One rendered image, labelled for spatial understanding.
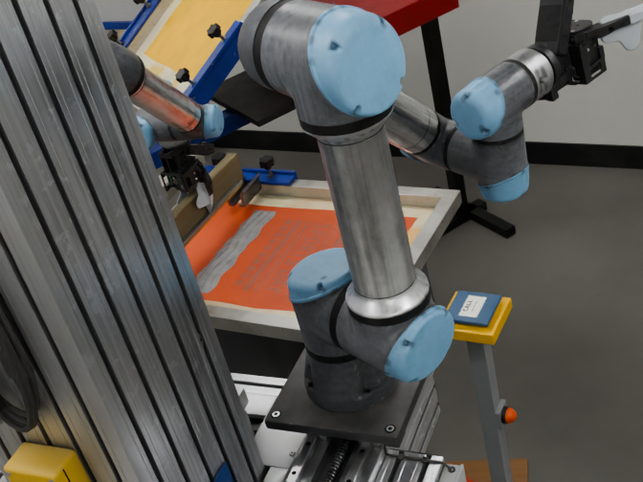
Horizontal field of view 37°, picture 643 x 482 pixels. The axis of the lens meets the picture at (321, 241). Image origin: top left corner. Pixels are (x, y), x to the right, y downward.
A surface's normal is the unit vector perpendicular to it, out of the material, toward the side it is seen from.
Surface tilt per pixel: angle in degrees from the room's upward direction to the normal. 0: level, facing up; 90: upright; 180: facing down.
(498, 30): 90
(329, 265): 8
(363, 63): 82
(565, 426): 0
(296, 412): 0
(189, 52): 32
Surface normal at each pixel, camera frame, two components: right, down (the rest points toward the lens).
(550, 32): -0.78, -0.03
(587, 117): -0.44, 0.58
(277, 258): -0.22, -0.81
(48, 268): 0.91, 0.04
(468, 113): -0.72, 0.51
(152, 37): -0.61, -0.44
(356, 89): 0.62, 0.18
